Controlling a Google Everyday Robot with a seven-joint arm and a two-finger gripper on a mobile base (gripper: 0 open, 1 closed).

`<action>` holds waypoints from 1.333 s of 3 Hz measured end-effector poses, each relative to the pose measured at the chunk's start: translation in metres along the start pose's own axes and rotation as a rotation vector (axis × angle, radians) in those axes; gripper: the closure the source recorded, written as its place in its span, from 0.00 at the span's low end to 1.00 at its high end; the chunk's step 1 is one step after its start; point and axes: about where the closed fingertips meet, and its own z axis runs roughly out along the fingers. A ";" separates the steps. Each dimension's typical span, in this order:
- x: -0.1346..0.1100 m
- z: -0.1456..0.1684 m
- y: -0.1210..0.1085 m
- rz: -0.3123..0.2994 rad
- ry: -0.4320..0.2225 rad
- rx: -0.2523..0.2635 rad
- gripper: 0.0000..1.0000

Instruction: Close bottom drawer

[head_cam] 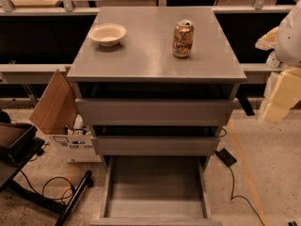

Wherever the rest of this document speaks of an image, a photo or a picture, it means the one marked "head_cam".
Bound grey drawer cabinet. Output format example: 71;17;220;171
66;6;247;174

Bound white paper bowl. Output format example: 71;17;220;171
88;24;126;47

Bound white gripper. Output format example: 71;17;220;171
255;27;301;124

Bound orange soda can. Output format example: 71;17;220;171
172;20;194;58

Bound grey middle drawer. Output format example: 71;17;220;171
91;125;220;156

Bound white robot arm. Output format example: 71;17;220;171
255;1;301;127

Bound black rolling stand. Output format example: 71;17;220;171
0;109;94;226

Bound grey top drawer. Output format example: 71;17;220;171
75;98;234;126

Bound black floor cable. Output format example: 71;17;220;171
228;165;267;226

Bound grey drawer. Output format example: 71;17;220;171
75;98;234;126
91;125;220;156
89;156;223;226

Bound open cardboard box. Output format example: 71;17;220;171
29;70;101;163

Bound black looped cable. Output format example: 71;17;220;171
19;169;77;205

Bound black power adapter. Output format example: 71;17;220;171
215;149;237;167

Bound grey bottom drawer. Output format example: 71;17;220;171
89;156;223;226

